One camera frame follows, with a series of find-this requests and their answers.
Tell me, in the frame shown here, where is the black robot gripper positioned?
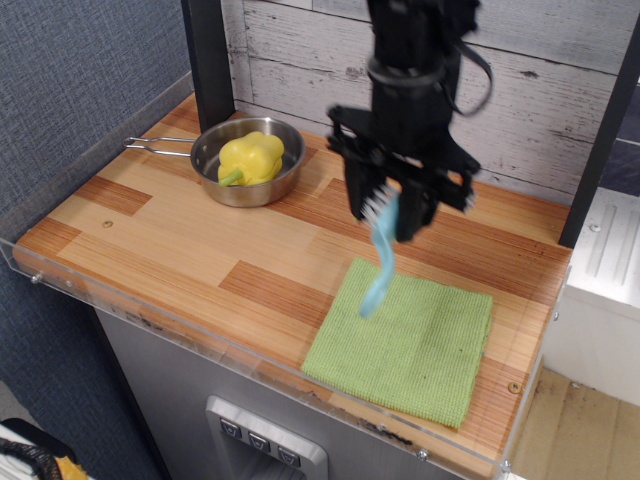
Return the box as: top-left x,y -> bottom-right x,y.
328,75 -> 480,243

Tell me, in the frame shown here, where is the light blue dish brush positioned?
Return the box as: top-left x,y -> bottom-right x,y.
360,184 -> 400,318

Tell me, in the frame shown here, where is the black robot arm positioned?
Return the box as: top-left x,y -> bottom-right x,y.
328,1 -> 492,242

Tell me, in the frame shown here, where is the yellow toy bell pepper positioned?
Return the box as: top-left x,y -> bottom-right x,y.
218,131 -> 285,187

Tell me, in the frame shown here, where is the green woven cloth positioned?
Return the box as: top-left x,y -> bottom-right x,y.
301,258 -> 493,429

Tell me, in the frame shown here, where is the small steel pan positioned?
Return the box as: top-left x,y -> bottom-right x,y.
123,116 -> 307,208

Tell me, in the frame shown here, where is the white side cabinet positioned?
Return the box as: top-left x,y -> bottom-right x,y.
541,188 -> 639,405

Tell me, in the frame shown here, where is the grey toy fridge cabinet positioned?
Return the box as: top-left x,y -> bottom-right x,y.
97,311 -> 509,479

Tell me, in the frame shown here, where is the silver dispenser button panel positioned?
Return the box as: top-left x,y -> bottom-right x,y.
206,395 -> 329,479

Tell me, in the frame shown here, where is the clear acrylic table guard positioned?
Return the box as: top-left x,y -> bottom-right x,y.
1,69 -> 568,456

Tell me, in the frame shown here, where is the yellow black object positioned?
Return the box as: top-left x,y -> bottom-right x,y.
1,418 -> 91,480

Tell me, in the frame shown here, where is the black right frame post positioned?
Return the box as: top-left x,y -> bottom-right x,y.
558,19 -> 639,248

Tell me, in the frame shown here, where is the black frame post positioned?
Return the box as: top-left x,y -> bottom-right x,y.
558,19 -> 639,248
181,0 -> 235,132

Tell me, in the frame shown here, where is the black left frame post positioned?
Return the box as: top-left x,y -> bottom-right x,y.
181,0 -> 235,132

